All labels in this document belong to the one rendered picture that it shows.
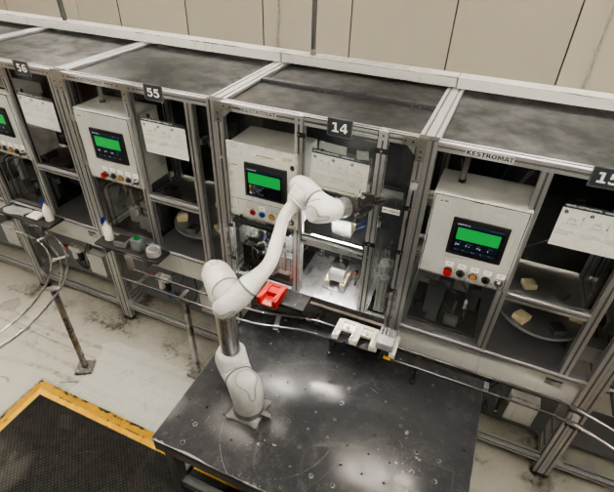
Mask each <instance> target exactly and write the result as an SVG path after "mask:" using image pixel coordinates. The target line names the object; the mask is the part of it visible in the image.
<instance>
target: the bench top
mask: <svg viewBox="0 0 614 492"><path fill-rule="evenodd" d="M279 326H283V327H290V328H297V329H303V330H308V331H311V332H315V333H318V334H321V335H324V336H327V337H330V335H331V333H332V332H333V330H331V329H328V328H325V327H322V326H319V325H316V324H313V323H310V322H307V321H304V320H301V319H299V318H293V317H285V316H281V319H280V323H279ZM237 329H238V336H239V342H240V343H242V344H243V345H244V347H245V348H246V352H247V355H248V359H249V363H250V365H251V367H252V369H253V371H255V372H256V373H257V374H258V375H259V376H260V378H261V380H262V383H263V389H264V399H266V400H270V401H271V405H270V406H269V407H268V408H267V410H266V411H267V412H268V413H270V414H271V415H272V416H271V419H270V420H267V419H261V421H260V423H259V426H258V429H257V430H252V429H251V428H249V427H247V426H245V425H242V424H240V423H238V422H235V421H233V420H228V419H227V418H226V414H227V413H228V412H229V411H230V409H231V408H232V406H233V403H232V399H231V397H230V394H229V391H228V388H227V386H226V383H225V381H224V380H223V378H222V376H221V374H220V372H219V369H218V367H217V364H216V360H215V355H216V354H214V356H213V357H212V358H211V360H210V361H209V362H208V364H207V365H206V366H205V368H204V369H203V370H202V372H201V373H200V375H199V376H198V377H197V378H196V379H195V381H194V382H193V383H192V385H191V386H190V387H189V389H188V390H187V391H186V393H185V394H184V396H183V397H182V398H181V400H180V401H179V402H178V403H177V405H176V406H175V407H174V409H173V410H172V411H171V413H170V414H169V415H168V416H167V418H166V419H165V420H164V422H163V423H162V424H161V426H160V427H159V428H158V430H157V431H156V432H155V434H154V435H153V436H152V437H151V440H153V442H154V443H156V444H158V445H160V446H162V447H164V448H166V449H168V450H171V451H173V452H175V453H177V454H179V455H181V456H183V457H185V458H187V459H189V460H191V461H193V462H195V463H197V464H199V465H201V466H203V467H205V468H207V469H209V470H211V471H214V472H217V473H219V474H221V475H223V476H225V477H227V478H229V479H231V480H233V481H236V482H238V483H240V484H242V485H244V486H246V487H248V488H250V489H252V490H254V491H256V492H470V487H471V474H472V466H473V459H474V452H475V445H476V438H477V431H478V424H479V417H480V409H481V402H482V395H483V392H481V391H478V390H475V389H470V388H468V387H465V386H462V385H459V384H456V383H453V382H450V381H447V380H444V379H441V378H438V377H436V376H434V375H431V374H428V373H425V372H422V371H419V370H418V371H417V375H416V378H415V382H414V385H412V384H409V383H410V379H411V376H412V372H413V368H410V367H407V366H404V365H402V364H399V363H396V362H393V361H390V360H386V359H383V358H381V357H379V359H376V358H373V357H370V356H367V355H364V354H361V353H358V352H355V351H353V350H350V349H347V348H345V345H342V344H339V343H336V345H335V347H334V349H333V351H332V353H331V355H329V354H327V352H328V348H329V342H328V339H325V338H322V337H319V336H316V335H313V334H310V333H306V332H301V331H295V330H288V329H280V328H278V330H273V328H272V327H265V326H260V325H255V324H251V323H247V322H243V321H239V323H238V324H237ZM418 368H421V369H424V370H427V371H430V372H432V373H435V374H438V375H441V376H444V377H447V378H450V379H453V380H456V381H458V382H461V383H464V384H467V385H470V386H473V387H476V388H479V389H482V390H483V389H484V381H482V380H479V379H477V378H474V377H471V376H468V375H465V374H462V373H459V372H456V371H453V370H450V369H447V368H444V367H441V366H438V365H435V364H432V363H429V362H426V361H424V360H420V364H419V367H418ZM177 415H180V417H179V418H177V417H176V416H177ZM373 434H375V435H376V437H374V436H373ZM182 440H184V443H181V441H182ZM463 449H466V452H464V451H463ZM416 450H417V451H418V452H419V453H418V454H416V453H415V451H416Z"/></svg>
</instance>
